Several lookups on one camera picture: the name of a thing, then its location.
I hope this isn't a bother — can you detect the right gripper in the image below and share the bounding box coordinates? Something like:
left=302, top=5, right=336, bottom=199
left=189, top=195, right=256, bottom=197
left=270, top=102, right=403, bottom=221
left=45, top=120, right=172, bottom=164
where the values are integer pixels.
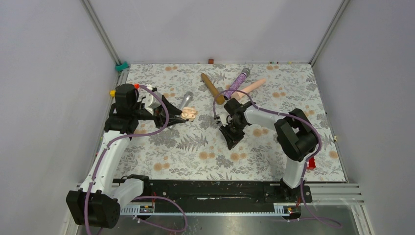
left=220, top=120, right=247, bottom=150

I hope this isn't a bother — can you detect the beige charging case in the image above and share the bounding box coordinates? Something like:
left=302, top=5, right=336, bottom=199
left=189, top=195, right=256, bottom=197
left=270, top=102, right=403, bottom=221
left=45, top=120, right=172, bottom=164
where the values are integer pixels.
left=180, top=107, right=197, bottom=121

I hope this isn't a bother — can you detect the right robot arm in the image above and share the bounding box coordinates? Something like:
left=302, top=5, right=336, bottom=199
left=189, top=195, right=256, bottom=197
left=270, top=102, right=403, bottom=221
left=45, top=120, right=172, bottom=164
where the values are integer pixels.
left=220, top=98, right=321, bottom=203

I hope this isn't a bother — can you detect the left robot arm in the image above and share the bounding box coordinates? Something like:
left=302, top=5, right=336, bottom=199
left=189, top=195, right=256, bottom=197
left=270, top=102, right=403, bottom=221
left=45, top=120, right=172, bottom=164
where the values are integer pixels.
left=66, top=84, right=186, bottom=232

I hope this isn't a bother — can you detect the silver microphone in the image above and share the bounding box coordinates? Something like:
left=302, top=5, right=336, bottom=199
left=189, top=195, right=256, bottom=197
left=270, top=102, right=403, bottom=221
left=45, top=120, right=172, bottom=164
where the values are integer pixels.
left=178, top=92, right=193, bottom=110

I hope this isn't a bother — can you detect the floral table mat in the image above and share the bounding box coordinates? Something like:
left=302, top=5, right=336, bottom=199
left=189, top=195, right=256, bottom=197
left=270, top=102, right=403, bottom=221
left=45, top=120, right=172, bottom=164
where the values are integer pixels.
left=115, top=64, right=346, bottom=182

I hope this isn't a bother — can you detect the gold microphone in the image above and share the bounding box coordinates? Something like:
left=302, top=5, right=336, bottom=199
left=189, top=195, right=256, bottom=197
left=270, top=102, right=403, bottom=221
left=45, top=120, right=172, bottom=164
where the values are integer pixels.
left=201, top=73, right=225, bottom=105

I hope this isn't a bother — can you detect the pink microphone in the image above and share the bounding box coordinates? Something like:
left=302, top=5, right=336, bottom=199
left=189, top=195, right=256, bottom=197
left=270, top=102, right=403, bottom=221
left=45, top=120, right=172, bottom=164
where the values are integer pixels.
left=231, top=78, right=267, bottom=100

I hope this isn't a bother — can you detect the purple glitter microphone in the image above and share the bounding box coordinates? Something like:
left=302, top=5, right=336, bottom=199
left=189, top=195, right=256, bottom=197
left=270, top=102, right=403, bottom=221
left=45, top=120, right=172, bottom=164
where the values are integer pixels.
left=223, top=68, right=251, bottom=100

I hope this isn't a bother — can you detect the teal corner clip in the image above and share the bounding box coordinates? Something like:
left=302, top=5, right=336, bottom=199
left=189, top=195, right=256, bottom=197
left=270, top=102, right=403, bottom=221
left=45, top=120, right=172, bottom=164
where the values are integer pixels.
left=115, top=61, right=130, bottom=72

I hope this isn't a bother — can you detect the red box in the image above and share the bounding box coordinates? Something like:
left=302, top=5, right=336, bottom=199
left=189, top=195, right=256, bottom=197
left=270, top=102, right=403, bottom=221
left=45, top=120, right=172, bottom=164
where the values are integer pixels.
left=307, top=157, right=316, bottom=170

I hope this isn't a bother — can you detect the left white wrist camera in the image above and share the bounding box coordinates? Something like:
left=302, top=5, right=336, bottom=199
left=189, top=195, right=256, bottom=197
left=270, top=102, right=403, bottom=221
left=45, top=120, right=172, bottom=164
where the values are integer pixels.
left=143, top=86, right=162, bottom=114

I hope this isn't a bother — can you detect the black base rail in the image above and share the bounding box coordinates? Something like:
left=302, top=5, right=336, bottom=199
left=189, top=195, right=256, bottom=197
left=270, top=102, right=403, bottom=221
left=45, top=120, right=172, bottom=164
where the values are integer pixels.
left=143, top=180, right=302, bottom=213

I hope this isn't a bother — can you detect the bottom purple cable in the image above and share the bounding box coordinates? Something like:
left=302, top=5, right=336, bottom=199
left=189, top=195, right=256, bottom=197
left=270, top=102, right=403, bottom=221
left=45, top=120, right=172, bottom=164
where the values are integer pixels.
left=135, top=195, right=189, bottom=233

